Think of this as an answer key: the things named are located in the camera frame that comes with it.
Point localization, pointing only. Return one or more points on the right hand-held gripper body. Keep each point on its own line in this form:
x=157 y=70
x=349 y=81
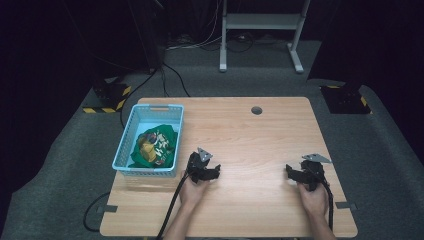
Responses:
x=313 y=173

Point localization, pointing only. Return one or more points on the black yellow striped base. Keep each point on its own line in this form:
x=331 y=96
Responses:
x=345 y=100
x=110 y=95

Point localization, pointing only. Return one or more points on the dark stand pole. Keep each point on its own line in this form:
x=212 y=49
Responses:
x=150 y=33

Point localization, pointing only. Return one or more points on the person's right hand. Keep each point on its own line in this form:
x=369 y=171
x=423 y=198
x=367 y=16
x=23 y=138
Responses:
x=313 y=200

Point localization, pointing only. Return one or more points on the white metal stand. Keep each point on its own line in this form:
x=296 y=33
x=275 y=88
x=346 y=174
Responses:
x=261 y=21

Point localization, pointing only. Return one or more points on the green printed t-shirt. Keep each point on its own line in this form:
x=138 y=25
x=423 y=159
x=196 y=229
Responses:
x=155 y=146

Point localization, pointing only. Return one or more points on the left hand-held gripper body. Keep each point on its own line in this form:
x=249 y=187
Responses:
x=196 y=163

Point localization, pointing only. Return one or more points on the grey round table grommet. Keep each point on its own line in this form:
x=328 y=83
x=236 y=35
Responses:
x=256 y=110

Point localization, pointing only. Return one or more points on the person's left hand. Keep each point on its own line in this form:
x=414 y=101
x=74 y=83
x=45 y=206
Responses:
x=191 y=193

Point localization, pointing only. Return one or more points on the light blue plastic basket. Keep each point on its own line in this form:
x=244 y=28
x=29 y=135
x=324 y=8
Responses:
x=150 y=140

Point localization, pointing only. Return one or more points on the grey tape strip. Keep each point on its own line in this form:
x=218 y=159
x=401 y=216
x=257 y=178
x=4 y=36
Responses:
x=346 y=205
x=107 y=209

